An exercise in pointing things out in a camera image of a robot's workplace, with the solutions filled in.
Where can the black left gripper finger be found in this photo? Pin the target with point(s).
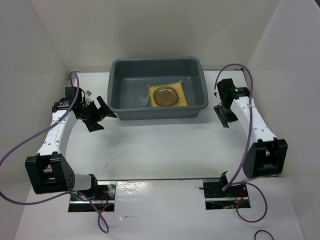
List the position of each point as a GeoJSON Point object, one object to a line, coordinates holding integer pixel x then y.
{"type": "Point", "coordinates": [104, 111]}
{"type": "Point", "coordinates": [93, 127]}

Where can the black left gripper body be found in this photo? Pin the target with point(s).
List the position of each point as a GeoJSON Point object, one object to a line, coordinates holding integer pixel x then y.
{"type": "Point", "coordinates": [90, 112]}

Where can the clear plastic cup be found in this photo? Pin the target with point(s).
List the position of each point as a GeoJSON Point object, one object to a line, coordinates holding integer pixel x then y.
{"type": "Point", "coordinates": [143, 96]}

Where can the yellow woven bamboo mat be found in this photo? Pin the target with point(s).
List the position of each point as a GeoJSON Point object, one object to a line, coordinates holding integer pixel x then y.
{"type": "Point", "coordinates": [167, 95]}

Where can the clear glass plate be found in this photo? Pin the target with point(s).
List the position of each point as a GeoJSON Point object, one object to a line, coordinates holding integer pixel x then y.
{"type": "Point", "coordinates": [165, 96]}

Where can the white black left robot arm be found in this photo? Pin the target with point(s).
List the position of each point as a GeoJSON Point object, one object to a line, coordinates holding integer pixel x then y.
{"type": "Point", "coordinates": [48, 169]}

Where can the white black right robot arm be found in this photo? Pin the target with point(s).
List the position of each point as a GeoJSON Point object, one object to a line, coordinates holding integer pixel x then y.
{"type": "Point", "coordinates": [265, 153]}

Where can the grey plastic bin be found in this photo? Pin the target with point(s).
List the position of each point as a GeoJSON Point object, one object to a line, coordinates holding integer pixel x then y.
{"type": "Point", "coordinates": [130, 76]}

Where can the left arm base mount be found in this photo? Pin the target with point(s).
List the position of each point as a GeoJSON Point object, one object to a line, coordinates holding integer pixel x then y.
{"type": "Point", "coordinates": [103, 199]}

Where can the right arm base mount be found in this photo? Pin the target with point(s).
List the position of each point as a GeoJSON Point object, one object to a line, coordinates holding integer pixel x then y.
{"type": "Point", "coordinates": [216, 199]}

